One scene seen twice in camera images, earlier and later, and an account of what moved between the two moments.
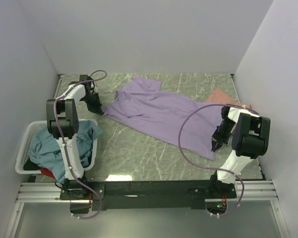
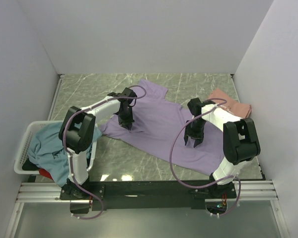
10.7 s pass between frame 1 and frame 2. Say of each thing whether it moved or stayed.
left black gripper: moved
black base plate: stayed
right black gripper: moved
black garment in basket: stayed
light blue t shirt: stayed
